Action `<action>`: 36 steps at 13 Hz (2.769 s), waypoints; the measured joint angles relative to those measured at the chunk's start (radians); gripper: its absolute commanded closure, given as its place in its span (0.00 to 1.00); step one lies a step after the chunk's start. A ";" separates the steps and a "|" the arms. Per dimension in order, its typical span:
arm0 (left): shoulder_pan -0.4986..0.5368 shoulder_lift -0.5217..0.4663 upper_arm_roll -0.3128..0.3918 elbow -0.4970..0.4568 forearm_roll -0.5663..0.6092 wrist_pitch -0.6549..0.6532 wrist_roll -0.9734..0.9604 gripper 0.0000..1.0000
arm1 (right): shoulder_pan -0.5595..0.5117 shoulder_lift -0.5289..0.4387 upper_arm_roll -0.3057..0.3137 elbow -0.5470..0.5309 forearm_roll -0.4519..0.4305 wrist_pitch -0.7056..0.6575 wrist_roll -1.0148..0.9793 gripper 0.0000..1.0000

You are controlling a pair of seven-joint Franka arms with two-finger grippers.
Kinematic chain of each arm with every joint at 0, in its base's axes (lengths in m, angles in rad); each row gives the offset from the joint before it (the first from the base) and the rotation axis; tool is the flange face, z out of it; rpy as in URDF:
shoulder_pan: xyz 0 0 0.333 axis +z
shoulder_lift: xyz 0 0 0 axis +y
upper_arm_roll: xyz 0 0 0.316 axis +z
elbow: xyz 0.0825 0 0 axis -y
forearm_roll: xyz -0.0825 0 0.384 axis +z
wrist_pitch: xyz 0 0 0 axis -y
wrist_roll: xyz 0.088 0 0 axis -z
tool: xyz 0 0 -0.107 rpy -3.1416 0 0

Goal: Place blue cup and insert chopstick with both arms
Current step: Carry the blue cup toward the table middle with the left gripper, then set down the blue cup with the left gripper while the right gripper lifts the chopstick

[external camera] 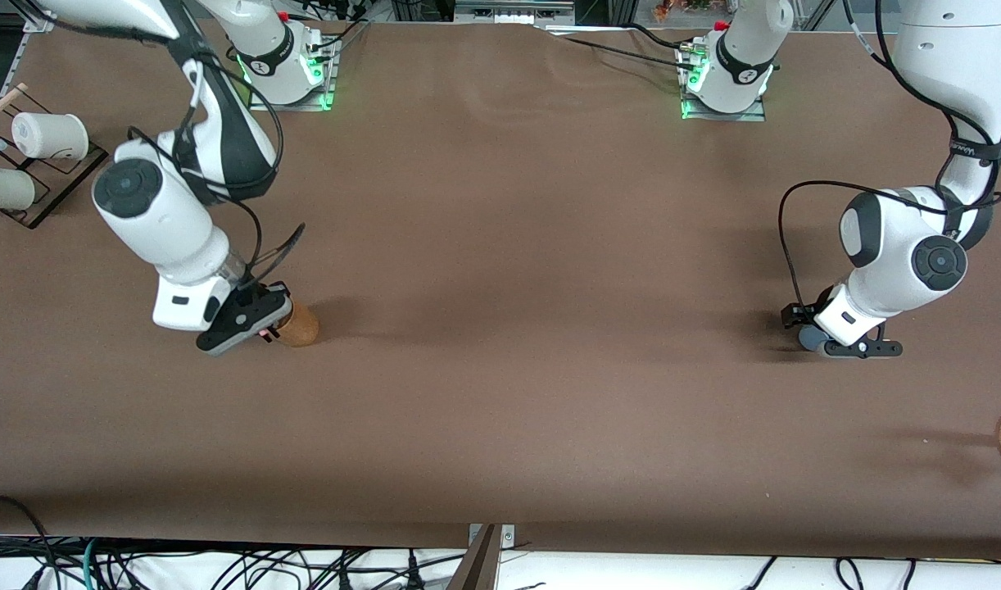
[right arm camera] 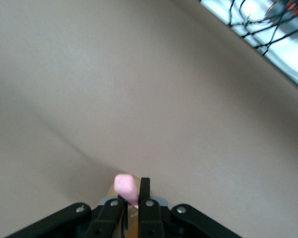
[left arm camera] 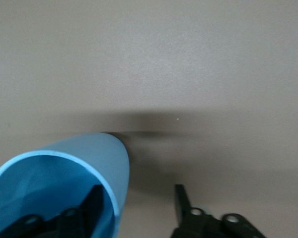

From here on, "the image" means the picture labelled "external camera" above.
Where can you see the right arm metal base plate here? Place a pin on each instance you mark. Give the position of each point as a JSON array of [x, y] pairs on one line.
[[304, 105]]

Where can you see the small metal bracket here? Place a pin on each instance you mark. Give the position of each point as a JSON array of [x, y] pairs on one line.
[[509, 537]]

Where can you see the brown cardboard cup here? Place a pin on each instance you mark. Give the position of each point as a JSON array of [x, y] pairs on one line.
[[304, 328]]

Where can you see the wooden stick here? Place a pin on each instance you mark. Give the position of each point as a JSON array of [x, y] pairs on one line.
[[9, 97]]

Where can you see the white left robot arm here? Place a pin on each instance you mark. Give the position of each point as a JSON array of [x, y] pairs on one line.
[[885, 246]]

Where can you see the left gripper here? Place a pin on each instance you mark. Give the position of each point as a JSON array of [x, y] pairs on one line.
[[796, 315]]

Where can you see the plain white cup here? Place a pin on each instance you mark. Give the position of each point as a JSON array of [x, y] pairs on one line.
[[5, 187]]

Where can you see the blue cup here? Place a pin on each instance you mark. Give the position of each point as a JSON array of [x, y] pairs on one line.
[[810, 338]]

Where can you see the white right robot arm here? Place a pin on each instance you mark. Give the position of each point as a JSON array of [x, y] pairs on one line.
[[165, 213]]

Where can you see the grey power strip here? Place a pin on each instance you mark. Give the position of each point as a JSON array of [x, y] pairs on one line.
[[509, 12]]

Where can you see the aluminium frame profile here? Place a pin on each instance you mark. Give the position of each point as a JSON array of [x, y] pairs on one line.
[[40, 22]]

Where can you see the white cup with brown mark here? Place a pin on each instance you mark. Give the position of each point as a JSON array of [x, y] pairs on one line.
[[54, 135]]

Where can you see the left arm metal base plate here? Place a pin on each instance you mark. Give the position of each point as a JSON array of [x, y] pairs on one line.
[[730, 116]]

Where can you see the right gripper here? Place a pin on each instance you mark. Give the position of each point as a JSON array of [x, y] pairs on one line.
[[264, 291]]

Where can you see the brown table cover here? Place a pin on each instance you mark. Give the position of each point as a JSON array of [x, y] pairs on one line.
[[500, 246]]

